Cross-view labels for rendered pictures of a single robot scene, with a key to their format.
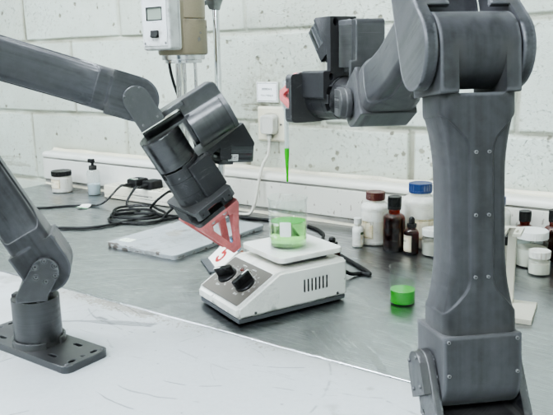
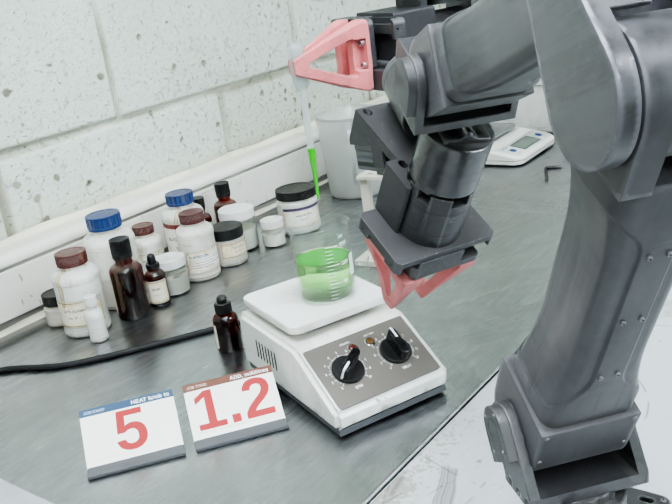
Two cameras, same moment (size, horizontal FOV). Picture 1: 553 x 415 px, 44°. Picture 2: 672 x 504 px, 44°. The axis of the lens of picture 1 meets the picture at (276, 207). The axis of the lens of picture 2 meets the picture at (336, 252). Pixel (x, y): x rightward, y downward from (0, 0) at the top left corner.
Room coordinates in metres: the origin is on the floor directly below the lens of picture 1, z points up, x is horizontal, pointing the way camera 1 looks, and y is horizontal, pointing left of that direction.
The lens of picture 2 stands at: (0.97, 0.79, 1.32)
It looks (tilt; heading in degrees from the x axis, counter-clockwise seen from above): 20 degrees down; 273
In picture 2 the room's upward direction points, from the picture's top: 8 degrees counter-clockwise
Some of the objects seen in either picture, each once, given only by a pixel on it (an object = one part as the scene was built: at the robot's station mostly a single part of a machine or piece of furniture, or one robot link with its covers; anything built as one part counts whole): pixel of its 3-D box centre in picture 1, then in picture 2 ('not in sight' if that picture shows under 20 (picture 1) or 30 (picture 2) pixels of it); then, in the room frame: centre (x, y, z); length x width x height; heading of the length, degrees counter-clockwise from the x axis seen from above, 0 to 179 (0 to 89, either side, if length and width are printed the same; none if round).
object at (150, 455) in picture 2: (220, 254); (131, 432); (1.23, 0.11, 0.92); 0.09 x 0.06 x 0.04; 17
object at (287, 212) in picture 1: (286, 222); (320, 261); (1.04, -0.02, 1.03); 0.07 x 0.06 x 0.08; 33
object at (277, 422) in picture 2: not in sight; (234, 406); (1.13, 0.08, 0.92); 0.09 x 0.06 x 0.04; 17
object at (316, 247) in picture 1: (290, 246); (314, 297); (1.05, -0.02, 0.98); 0.12 x 0.12 x 0.01; 32
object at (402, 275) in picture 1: (402, 284); (354, 279); (1.01, -0.20, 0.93); 0.04 x 0.04 x 0.06
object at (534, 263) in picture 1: (539, 262); (273, 231); (1.14, -0.46, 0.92); 0.04 x 0.04 x 0.04
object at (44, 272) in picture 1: (40, 272); (563, 441); (0.87, 0.32, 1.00); 0.09 x 0.06 x 0.06; 14
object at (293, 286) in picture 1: (278, 276); (332, 342); (1.04, 0.00, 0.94); 0.22 x 0.13 x 0.08; 122
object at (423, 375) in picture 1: (467, 387); not in sight; (0.52, -0.16, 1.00); 0.09 x 0.06 x 0.06; 98
